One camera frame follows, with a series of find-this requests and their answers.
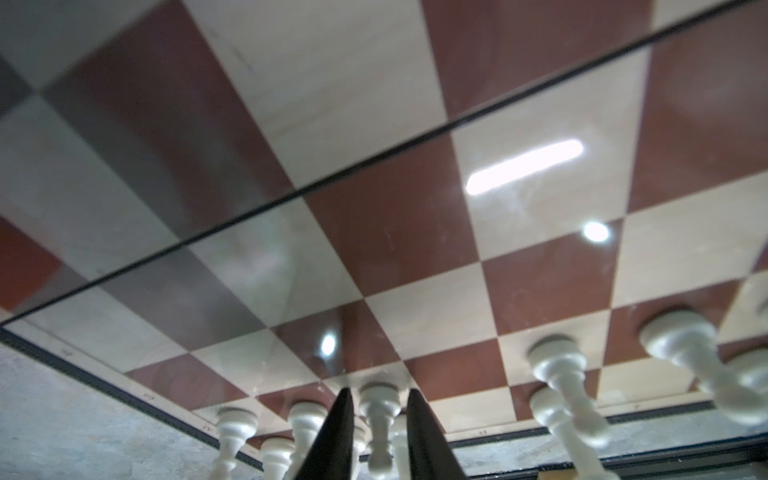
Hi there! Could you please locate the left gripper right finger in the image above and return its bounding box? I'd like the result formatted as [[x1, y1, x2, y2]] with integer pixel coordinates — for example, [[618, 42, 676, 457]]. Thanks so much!
[[406, 389, 467, 480]]

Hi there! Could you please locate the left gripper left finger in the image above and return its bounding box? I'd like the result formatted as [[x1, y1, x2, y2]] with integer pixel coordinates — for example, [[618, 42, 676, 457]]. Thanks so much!
[[295, 387, 355, 480]]

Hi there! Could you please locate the white chess piece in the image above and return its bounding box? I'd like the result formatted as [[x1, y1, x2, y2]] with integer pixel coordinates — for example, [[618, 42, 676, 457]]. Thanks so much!
[[360, 383, 401, 479]]

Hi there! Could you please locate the chess board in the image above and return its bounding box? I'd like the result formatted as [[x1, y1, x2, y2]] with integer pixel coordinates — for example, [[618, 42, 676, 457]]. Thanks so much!
[[1, 1, 767, 467]]

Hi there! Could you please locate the white pawn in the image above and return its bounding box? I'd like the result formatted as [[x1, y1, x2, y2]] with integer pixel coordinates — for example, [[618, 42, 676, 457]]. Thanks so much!
[[208, 409, 258, 480], [527, 336, 610, 448]]

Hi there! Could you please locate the white queen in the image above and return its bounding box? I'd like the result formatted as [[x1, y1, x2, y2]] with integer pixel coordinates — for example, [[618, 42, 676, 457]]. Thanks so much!
[[529, 387, 620, 480]]

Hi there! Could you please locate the white pawn right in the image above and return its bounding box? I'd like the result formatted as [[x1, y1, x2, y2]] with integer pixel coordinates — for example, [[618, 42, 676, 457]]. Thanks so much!
[[527, 336, 610, 448]]

